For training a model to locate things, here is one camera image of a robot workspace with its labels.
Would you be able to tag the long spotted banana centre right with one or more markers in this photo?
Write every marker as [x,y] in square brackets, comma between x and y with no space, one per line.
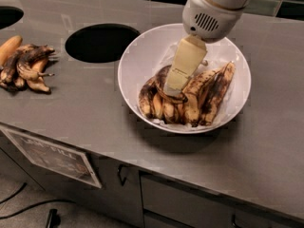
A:
[196,92]

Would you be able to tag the small yellow banana in bowl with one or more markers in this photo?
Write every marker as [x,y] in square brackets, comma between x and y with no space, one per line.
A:
[157,103]

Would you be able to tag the dark banana on counter left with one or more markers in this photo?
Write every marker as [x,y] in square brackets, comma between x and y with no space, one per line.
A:
[9,72]

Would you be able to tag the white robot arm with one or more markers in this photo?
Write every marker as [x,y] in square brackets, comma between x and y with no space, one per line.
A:
[205,22]

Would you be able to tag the yellow brown banana on counter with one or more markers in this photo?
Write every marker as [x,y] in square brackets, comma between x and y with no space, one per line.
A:
[39,84]

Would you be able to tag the middle yellow banana in bowl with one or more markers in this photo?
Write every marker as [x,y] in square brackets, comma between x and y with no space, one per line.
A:
[170,112]

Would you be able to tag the grey cabinet drawer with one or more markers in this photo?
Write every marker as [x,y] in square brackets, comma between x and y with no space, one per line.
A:
[183,206]

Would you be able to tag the rightmost dark banana in bowl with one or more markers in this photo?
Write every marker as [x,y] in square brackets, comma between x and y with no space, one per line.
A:
[216,94]

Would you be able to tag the black object on floor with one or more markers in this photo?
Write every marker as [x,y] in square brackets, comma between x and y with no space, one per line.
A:
[53,219]

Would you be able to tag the dark curved banana on counter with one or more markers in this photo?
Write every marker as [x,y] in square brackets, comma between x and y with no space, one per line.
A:
[29,58]

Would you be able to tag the black cabinet door handle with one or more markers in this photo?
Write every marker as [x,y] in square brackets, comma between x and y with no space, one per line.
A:
[122,176]

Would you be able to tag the yellow banana far left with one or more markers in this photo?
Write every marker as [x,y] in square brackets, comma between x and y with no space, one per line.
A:
[9,47]

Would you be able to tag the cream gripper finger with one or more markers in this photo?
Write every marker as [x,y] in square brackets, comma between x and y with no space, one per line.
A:
[189,54]

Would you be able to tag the white bowl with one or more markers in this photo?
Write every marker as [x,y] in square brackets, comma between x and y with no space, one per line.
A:
[155,49]

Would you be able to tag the leftmost spotted banana in bowl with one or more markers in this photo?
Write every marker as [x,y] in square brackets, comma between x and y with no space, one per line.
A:
[146,96]

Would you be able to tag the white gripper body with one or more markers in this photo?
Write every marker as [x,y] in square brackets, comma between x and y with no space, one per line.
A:
[211,20]

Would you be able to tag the framed landfill sign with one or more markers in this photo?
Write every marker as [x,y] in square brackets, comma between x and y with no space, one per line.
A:
[54,157]

